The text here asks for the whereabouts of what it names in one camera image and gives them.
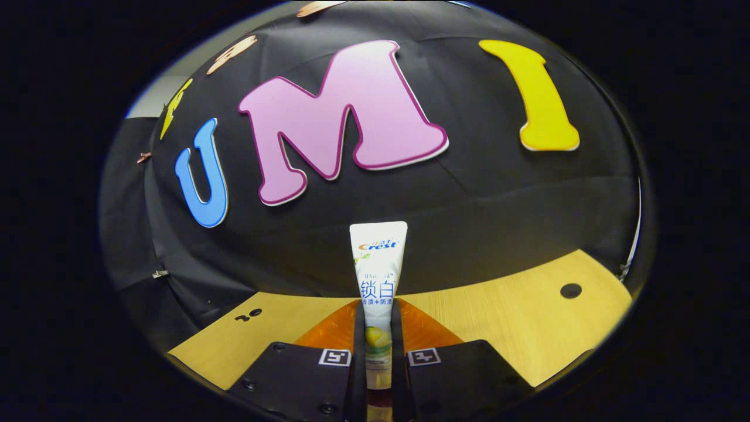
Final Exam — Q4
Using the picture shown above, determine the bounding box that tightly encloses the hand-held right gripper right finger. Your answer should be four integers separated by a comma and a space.
391, 298, 534, 422

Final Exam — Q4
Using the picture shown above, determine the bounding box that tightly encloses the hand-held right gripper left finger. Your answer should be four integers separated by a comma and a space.
229, 299, 367, 422

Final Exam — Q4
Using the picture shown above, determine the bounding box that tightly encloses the white toothpaste tube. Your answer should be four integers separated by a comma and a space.
350, 221, 408, 422

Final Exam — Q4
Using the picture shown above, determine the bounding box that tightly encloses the black backdrop cloth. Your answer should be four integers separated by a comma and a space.
100, 0, 645, 352

